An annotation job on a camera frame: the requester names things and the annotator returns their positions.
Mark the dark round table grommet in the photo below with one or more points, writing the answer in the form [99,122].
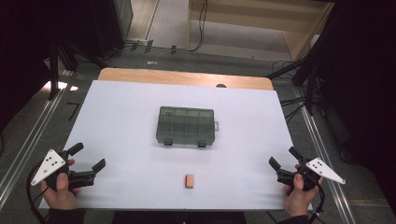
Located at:
[221,85]

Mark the black curtain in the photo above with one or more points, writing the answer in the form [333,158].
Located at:
[21,46]
[364,77]

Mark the smoky clear plastic storage box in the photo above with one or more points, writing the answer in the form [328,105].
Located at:
[185,126]

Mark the black metal stand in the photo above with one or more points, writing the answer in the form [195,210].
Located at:
[309,81]
[54,68]

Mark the wooden table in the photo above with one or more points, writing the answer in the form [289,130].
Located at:
[186,77]

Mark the person's left hand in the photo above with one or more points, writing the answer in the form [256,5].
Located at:
[62,196]

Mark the light wooden shelf unit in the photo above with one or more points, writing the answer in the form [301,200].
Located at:
[299,21]

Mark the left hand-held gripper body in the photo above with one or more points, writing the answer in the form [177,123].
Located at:
[46,166]

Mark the grey cabinet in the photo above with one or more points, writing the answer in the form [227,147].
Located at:
[123,18]

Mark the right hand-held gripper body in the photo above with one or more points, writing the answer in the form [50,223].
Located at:
[323,170]

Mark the white table board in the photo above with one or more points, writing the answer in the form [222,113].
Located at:
[124,124]

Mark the metal floor rail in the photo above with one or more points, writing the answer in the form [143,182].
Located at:
[323,155]
[28,149]

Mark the person's right hand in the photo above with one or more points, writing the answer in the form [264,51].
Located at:
[299,199]

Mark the small orange eraser block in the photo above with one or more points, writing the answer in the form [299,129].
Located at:
[189,181]

